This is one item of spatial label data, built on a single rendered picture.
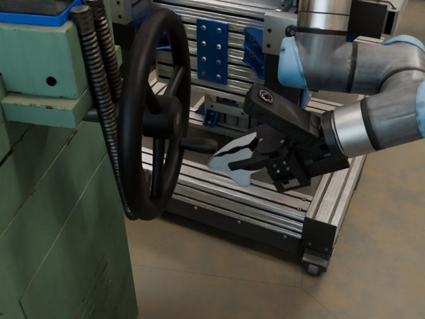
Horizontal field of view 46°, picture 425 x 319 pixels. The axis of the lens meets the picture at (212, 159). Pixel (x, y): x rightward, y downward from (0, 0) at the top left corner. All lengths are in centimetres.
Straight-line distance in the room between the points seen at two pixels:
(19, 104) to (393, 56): 51
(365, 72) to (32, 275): 57
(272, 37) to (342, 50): 40
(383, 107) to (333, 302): 91
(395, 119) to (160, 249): 107
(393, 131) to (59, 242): 55
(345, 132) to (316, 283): 91
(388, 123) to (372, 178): 126
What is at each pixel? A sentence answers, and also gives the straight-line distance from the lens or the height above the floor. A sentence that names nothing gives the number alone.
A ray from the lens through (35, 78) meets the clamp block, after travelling 65.
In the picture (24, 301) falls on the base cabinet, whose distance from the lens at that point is 81.
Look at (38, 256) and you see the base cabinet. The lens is 82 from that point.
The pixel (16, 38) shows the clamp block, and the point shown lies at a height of 95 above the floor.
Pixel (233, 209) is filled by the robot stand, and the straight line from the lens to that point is 148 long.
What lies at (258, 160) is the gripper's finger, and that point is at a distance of 72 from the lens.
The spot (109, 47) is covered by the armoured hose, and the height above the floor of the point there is 91.
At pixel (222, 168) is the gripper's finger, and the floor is 71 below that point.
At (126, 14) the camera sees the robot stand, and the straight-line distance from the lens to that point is 131.
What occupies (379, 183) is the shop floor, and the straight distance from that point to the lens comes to 193.
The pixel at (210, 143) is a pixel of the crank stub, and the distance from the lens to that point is 79.
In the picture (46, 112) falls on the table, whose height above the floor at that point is 86.
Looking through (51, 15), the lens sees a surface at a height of 97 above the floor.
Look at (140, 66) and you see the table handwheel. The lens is 58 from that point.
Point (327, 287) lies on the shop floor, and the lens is 154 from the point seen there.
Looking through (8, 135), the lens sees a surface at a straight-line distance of 70.
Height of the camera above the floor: 119
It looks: 38 degrees down
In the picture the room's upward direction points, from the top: straight up
